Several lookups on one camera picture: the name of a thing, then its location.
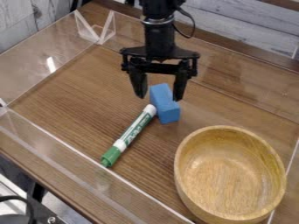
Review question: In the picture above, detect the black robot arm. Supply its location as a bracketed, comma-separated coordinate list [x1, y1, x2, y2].
[121, 0, 201, 102]

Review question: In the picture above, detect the clear acrylic tray wall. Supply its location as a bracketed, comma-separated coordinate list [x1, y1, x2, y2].
[0, 6, 299, 224]

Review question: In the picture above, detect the blue foam block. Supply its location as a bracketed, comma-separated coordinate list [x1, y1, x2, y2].
[150, 83, 182, 124]

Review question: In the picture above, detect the black cable lower left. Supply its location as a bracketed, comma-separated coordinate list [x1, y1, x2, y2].
[0, 195, 39, 224]

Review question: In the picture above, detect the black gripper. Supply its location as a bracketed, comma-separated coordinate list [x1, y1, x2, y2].
[121, 46, 201, 102]

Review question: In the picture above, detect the brown wooden bowl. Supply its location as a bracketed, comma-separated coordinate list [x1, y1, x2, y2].
[174, 125, 286, 224]

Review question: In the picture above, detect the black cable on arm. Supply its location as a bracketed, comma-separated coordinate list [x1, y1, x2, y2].
[173, 7, 197, 39]

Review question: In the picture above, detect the black metal table bracket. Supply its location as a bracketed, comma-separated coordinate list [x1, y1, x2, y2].
[27, 183, 68, 224]

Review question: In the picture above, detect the green dry erase marker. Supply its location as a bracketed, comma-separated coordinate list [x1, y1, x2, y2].
[101, 104, 157, 167]

